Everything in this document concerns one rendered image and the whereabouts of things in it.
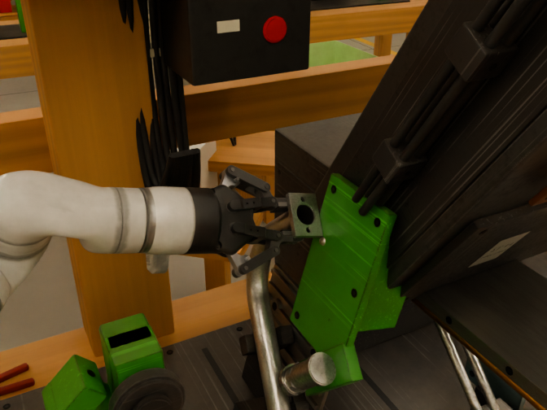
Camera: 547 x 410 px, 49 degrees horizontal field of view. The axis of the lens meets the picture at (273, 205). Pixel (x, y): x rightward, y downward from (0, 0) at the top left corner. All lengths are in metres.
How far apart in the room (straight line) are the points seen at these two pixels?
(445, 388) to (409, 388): 0.05
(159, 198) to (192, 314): 0.52
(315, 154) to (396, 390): 0.38
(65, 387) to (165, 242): 0.17
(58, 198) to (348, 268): 0.32
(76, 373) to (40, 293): 2.17
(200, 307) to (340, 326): 0.47
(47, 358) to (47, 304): 1.64
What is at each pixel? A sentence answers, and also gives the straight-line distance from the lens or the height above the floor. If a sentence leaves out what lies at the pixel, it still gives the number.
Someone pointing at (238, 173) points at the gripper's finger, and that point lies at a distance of 0.72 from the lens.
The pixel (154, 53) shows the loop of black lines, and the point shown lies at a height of 1.37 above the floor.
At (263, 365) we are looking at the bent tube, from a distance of 0.81.
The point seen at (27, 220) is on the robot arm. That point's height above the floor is 1.31.
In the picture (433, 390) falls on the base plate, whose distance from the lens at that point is 0.98.
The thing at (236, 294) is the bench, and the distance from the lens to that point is 1.17.
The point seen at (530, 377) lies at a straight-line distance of 0.70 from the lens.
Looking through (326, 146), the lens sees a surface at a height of 1.24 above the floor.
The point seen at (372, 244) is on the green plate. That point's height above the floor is 1.23.
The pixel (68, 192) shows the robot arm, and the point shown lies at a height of 1.32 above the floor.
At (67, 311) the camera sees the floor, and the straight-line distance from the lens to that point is 2.67.
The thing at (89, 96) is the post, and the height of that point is 1.32.
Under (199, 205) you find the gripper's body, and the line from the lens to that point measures 0.65.
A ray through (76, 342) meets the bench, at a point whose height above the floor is 0.88.
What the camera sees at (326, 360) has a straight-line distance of 0.72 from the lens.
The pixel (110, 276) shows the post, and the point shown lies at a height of 1.03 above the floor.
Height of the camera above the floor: 1.58
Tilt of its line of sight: 29 degrees down
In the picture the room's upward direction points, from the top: straight up
